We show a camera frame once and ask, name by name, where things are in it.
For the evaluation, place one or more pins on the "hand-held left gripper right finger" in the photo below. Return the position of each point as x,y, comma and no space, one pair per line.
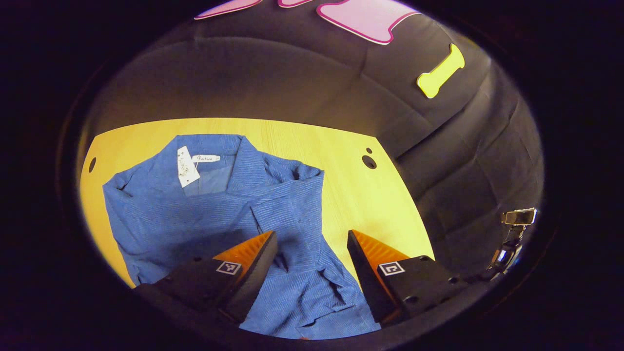
368,278

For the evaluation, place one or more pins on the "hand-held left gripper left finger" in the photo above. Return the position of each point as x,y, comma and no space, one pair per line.
253,278

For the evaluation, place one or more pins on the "blue button shirt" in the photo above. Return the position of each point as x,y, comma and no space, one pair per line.
170,214

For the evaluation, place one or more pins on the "white paper hang tag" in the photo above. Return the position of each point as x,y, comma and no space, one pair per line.
187,170

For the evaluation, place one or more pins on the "black backdrop cloth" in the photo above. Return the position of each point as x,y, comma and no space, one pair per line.
292,73

